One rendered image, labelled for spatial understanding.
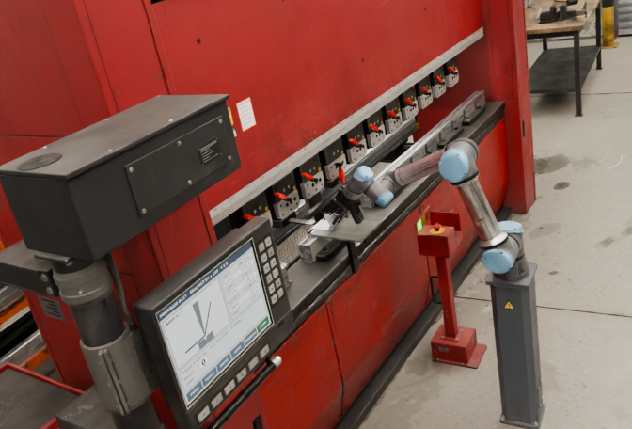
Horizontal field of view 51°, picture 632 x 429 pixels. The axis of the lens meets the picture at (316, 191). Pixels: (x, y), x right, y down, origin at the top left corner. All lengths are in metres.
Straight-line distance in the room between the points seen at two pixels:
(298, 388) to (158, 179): 1.57
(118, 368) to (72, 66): 0.79
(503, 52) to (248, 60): 2.50
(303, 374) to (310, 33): 1.45
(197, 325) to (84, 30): 0.79
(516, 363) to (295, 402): 0.98
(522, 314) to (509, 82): 2.20
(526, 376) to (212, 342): 1.80
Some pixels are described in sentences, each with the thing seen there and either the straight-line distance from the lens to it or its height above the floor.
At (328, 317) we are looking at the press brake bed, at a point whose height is 0.68.
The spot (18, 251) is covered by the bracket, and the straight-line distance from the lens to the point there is 1.75.
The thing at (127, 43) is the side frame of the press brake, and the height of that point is 2.08.
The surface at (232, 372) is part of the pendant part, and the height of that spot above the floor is 1.30.
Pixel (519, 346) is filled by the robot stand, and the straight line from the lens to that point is 3.04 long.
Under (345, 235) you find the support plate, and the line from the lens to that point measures 2.90.
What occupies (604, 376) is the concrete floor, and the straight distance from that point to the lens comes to 3.62.
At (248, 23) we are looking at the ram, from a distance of 2.57.
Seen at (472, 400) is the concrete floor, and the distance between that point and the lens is 3.47.
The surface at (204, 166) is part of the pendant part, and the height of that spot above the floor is 1.81.
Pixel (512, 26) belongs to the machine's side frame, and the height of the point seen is 1.39.
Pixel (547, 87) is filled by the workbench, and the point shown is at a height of 0.28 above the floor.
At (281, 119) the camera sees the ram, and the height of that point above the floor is 1.57.
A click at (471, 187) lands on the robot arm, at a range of 2.58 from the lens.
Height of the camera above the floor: 2.31
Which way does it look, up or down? 23 degrees down
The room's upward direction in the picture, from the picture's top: 12 degrees counter-clockwise
